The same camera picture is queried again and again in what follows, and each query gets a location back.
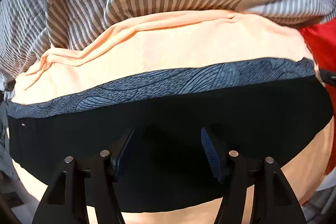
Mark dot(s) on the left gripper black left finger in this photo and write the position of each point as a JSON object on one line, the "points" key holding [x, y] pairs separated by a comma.
{"points": [[64, 200]]}

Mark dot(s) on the dark grey clothes pile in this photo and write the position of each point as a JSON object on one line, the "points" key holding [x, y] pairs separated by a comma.
{"points": [[7, 166]]}

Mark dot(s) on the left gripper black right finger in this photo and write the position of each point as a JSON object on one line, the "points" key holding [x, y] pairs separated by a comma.
{"points": [[273, 201]]}

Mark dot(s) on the red embroidered cushion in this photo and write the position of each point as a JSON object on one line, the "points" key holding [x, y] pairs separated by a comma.
{"points": [[321, 45]]}

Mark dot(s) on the peach orange blanket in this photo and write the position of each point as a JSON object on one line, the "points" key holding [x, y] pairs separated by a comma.
{"points": [[171, 40]]}

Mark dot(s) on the black pants with patterned waistband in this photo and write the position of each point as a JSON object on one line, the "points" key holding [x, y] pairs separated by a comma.
{"points": [[261, 107]]}

